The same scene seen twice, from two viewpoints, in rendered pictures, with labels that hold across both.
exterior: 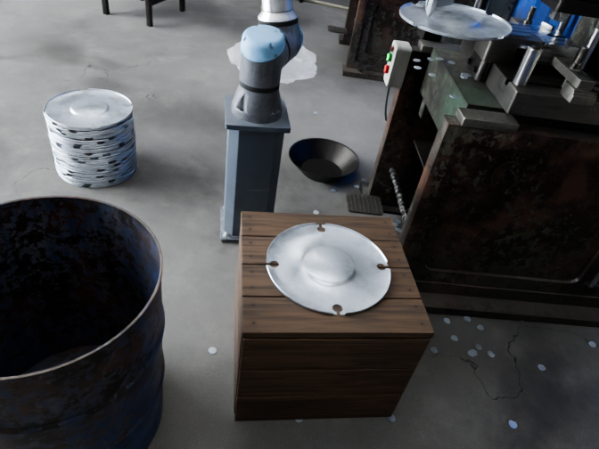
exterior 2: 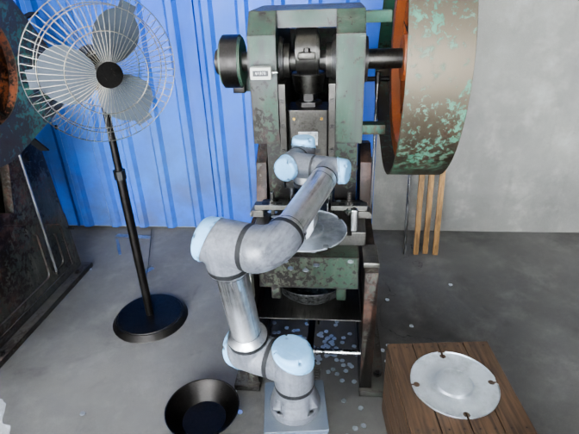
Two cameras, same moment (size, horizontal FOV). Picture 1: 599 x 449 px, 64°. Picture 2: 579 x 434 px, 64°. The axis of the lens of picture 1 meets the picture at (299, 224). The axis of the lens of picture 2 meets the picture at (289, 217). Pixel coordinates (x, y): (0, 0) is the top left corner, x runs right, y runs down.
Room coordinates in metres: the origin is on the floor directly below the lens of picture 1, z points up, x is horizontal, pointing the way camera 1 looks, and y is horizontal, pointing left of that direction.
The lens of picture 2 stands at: (1.07, 1.14, 1.59)
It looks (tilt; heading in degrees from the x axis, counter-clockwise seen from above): 27 degrees down; 283
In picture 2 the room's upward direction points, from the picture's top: 2 degrees counter-clockwise
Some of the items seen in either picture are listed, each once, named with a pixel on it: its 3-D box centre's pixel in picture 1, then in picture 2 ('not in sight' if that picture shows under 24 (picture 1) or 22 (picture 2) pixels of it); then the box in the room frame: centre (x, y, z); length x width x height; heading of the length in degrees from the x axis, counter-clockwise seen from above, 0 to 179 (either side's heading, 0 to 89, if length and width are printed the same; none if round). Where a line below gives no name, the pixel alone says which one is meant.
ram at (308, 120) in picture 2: not in sight; (308, 141); (1.37, -0.53, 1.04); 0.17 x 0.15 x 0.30; 97
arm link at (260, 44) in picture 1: (262, 55); (291, 362); (1.30, 0.18, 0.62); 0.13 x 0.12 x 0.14; 168
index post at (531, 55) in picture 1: (527, 65); (353, 219); (1.19, -0.47, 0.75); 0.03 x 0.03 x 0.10; 7
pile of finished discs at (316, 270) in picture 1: (328, 265); (453, 382); (0.80, -0.08, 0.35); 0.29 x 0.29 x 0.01
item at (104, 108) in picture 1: (89, 107); not in sight; (1.49, 0.81, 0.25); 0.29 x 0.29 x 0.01
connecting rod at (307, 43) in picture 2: not in sight; (308, 77); (1.38, -0.57, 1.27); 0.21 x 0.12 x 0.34; 97
